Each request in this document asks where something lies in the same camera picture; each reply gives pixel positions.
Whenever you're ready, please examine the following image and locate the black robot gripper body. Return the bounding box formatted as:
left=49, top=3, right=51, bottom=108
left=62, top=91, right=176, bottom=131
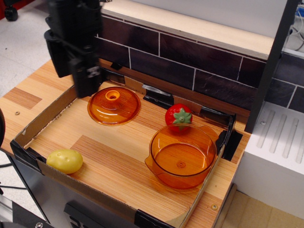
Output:
left=45, top=0, right=102, bottom=64

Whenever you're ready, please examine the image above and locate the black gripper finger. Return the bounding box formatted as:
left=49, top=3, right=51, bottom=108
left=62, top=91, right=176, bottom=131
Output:
left=46, top=39, right=70, bottom=78
left=71, top=58, right=101, bottom=98

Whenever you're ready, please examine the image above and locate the yellow toy potato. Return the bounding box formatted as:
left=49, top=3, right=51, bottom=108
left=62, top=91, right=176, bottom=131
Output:
left=46, top=149, right=83, bottom=174

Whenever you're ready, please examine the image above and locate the orange transparent pot lid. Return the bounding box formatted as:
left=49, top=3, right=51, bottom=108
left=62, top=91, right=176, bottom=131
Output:
left=87, top=86, right=141, bottom=125

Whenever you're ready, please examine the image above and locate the orange transparent plastic pot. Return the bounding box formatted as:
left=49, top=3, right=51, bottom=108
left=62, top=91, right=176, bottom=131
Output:
left=145, top=123, right=219, bottom=190

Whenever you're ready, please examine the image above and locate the cardboard fence with black tape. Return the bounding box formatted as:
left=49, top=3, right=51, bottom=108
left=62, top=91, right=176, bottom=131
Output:
left=5, top=62, right=248, bottom=228

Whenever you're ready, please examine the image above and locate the black caster wheel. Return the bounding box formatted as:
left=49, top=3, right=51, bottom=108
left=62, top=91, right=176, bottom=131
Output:
left=4, top=6, right=18, bottom=21

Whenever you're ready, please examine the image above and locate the red toy strawberry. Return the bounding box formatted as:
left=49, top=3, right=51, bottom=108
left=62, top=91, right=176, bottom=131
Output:
left=165, top=104, right=193, bottom=132

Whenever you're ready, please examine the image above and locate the dark tiled backsplash shelf unit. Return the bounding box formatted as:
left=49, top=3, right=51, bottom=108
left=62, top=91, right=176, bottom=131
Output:
left=97, top=0, right=304, bottom=131

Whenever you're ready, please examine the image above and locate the white toy sink drainboard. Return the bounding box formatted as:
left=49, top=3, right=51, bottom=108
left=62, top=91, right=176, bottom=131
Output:
left=234, top=102, right=304, bottom=219

